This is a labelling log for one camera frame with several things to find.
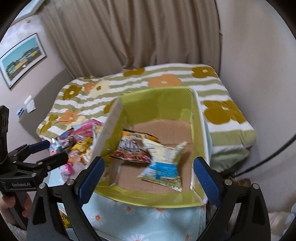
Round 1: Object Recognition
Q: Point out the cream blue snack bag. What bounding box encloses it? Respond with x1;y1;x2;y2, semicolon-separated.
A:
138;138;188;192

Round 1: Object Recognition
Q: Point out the framed houses picture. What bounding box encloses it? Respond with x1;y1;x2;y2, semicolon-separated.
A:
1;33;47;89

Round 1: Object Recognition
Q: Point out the pink white snack bag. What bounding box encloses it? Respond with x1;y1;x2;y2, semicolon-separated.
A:
59;163;73;176

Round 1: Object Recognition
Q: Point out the red yellow snack bag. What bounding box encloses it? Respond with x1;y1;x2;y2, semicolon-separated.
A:
110;129;159;163

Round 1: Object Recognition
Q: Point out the floral striped bed quilt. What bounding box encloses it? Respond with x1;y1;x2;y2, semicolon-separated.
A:
36;63;256;172

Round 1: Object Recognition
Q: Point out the green cardboard snack box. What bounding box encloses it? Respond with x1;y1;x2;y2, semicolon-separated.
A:
92;87;210;204

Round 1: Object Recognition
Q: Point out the light blue daisy tablecloth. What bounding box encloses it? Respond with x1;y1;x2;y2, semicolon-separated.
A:
43;136;208;241

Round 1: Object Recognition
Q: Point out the person's left hand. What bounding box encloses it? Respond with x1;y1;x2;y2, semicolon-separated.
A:
1;194;32;219

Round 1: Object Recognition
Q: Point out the pink striped snack bag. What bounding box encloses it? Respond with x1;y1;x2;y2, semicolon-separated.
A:
70;119;103;137

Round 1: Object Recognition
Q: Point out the white wall switch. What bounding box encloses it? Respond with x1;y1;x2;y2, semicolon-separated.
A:
24;95;36;113

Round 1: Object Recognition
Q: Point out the purple red cookie bag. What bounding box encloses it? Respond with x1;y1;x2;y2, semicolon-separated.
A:
56;129;81;149

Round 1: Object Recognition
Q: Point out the black cable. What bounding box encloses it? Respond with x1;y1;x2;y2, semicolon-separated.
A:
233;138;296;178

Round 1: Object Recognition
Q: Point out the beige curtain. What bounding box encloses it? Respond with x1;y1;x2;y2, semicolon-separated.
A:
38;1;222;78

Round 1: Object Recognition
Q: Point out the blue wall sticker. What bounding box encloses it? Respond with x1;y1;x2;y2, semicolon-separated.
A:
16;108;24;117

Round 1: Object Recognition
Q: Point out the yellow gold snack bag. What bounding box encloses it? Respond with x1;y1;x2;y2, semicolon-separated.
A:
71;137;93;153

